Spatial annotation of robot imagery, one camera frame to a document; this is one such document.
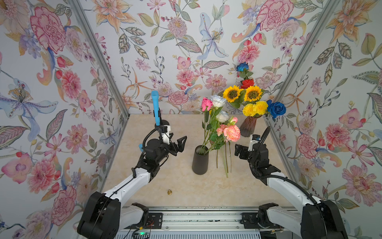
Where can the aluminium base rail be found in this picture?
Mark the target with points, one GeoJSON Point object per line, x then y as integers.
{"type": "Point", "coordinates": [205, 220]}

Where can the magenta rose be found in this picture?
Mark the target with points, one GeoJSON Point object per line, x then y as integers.
{"type": "Point", "coordinates": [207, 104]}

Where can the small blue rose top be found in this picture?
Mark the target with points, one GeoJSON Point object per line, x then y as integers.
{"type": "Point", "coordinates": [242, 66]}

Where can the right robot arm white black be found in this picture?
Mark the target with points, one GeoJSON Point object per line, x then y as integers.
{"type": "Point", "coordinates": [292, 191]}

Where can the dark grey vase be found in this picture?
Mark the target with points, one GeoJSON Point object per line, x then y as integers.
{"type": "Point", "coordinates": [201, 160]}

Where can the blue rose large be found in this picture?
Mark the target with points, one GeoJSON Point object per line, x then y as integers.
{"type": "Point", "coordinates": [275, 109]}

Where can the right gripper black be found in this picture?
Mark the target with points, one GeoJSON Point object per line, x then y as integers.
{"type": "Point", "coordinates": [238, 151]}

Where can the small white rose bud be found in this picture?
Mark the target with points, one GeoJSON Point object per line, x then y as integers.
{"type": "Point", "coordinates": [222, 117]}

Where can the red rose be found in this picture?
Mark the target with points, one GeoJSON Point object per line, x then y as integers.
{"type": "Point", "coordinates": [247, 83]}

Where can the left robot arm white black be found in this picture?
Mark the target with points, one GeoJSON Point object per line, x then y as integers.
{"type": "Point", "coordinates": [125, 188]}

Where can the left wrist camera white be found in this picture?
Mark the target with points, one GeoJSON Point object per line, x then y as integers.
{"type": "Point", "coordinates": [165, 133]}

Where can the pink peony flower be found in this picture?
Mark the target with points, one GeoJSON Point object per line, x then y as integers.
{"type": "Point", "coordinates": [232, 133]}

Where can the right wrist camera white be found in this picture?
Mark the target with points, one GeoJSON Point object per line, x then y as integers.
{"type": "Point", "coordinates": [254, 139]}

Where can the pink ribbed glass vase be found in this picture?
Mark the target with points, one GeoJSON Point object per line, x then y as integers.
{"type": "Point", "coordinates": [248, 126]}

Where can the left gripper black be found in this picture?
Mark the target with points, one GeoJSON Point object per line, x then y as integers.
{"type": "Point", "coordinates": [175, 150]}

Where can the white rose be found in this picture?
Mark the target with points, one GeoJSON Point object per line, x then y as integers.
{"type": "Point", "coordinates": [218, 101]}

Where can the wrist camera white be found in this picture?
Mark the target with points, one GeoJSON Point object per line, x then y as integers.
{"type": "Point", "coordinates": [254, 139]}
{"type": "Point", "coordinates": [165, 133]}

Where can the blue tube on black stand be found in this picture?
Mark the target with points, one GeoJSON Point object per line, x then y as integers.
{"type": "Point", "coordinates": [156, 110]}

